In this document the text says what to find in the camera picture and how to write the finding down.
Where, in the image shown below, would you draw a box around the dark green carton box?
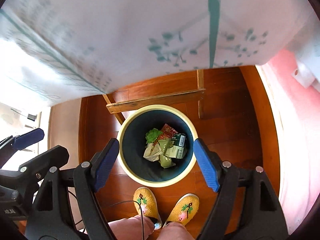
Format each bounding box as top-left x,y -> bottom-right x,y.
167,133 -> 186,159

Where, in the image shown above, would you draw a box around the light green paper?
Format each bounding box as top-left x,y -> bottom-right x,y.
158,139 -> 176,168

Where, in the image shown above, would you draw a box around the red snack wrapper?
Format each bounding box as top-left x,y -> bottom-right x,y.
158,124 -> 178,140

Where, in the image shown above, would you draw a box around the white paper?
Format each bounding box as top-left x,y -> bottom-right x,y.
143,142 -> 162,162

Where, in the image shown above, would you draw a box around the green wrapper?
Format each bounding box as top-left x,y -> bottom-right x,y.
145,128 -> 163,144

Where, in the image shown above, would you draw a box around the round trash bin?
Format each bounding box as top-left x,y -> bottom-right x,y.
117,105 -> 198,187

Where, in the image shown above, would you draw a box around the right yellow slipper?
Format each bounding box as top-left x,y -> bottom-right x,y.
163,193 -> 200,226

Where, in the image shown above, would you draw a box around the yellow slipper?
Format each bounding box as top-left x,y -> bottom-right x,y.
133,187 -> 163,230
163,193 -> 200,226

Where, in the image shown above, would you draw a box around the pink trouser legs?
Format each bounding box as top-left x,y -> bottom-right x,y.
108,215 -> 194,240

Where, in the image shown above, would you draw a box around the left yellow slipper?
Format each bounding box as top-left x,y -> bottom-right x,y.
133,187 -> 163,230

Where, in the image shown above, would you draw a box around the pink bed sheet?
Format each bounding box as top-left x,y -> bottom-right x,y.
256,49 -> 319,234

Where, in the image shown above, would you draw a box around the leaf print tablecloth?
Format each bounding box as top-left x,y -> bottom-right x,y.
1,0 -> 319,109

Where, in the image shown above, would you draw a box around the wooden table frame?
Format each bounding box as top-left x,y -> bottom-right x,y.
103,69 -> 206,125

